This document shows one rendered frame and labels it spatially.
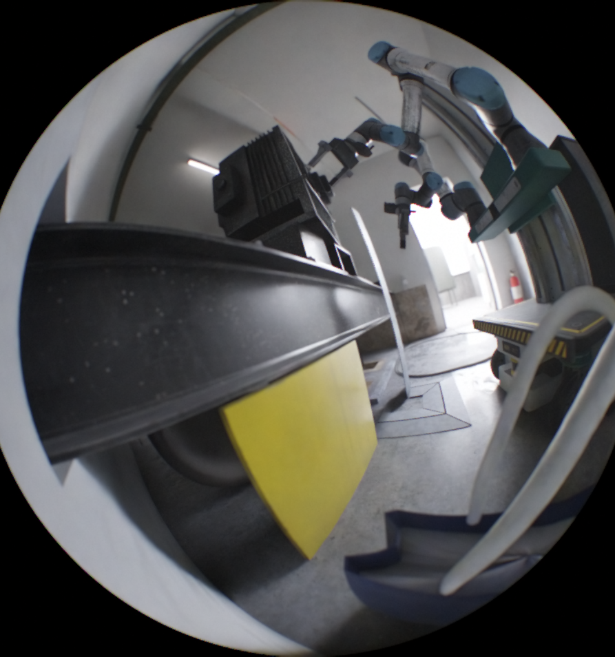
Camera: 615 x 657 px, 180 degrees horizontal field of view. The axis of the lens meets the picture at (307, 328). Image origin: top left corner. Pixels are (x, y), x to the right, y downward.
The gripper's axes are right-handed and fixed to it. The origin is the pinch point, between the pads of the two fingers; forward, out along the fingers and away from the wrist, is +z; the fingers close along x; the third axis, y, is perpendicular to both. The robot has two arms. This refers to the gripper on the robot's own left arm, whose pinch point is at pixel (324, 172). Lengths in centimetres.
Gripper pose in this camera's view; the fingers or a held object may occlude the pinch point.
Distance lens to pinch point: 78.8
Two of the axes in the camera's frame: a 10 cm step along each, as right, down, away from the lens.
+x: -6.0, -0.1, -8.0
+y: -5.0, -7.8, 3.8
